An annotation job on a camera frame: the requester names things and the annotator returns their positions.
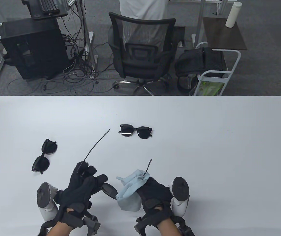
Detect person's left forearm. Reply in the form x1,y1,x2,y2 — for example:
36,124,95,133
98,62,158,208
47,221,72,236

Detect grey and white controller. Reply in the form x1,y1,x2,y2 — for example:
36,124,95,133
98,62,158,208
170,177,190,217
37,182,59,221

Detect white cylindrical bottle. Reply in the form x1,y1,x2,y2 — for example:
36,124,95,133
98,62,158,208
225,1,242,28

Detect black keyboard tray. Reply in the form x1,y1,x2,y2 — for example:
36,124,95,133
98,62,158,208
22,0,68,20

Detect green packet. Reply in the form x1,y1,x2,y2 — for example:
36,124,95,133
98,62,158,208
199,81,225,96

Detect black computer tower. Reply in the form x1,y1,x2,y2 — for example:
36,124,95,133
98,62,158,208
0,18,68,80

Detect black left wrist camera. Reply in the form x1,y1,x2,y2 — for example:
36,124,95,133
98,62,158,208
81,213,101,236

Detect person's left hand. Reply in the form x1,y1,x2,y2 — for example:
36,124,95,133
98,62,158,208
56,161,108,223

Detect black mesh office chair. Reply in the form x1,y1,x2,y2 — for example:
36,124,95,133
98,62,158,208
108,12,186,96

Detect tangle of black cables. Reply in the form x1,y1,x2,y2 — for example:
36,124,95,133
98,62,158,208
8,0,114,95

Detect person's right hand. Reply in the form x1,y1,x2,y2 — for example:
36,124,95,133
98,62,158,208
136,177,174,219

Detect white desk leg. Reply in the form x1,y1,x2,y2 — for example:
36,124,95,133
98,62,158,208
76,0,98,79

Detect black backpack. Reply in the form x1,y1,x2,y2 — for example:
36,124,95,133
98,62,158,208
174,47,227,94

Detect white metal desk frame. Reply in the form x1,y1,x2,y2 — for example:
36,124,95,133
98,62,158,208
192,0,229,48

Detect dark brown side table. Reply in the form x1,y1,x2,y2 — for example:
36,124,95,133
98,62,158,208
202,17,248,51

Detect person's right forearm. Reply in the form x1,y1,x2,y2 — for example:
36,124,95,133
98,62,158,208
156,217,180,236

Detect light blue cleaning cloth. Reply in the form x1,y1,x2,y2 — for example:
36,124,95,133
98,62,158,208
116,170,150,212

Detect black sunglasses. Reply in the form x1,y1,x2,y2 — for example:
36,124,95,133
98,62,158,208
80,129,153,200
31,139,58,175
118,124,154,140

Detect black keyboard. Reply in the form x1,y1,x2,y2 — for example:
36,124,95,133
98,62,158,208
38,0,59,12

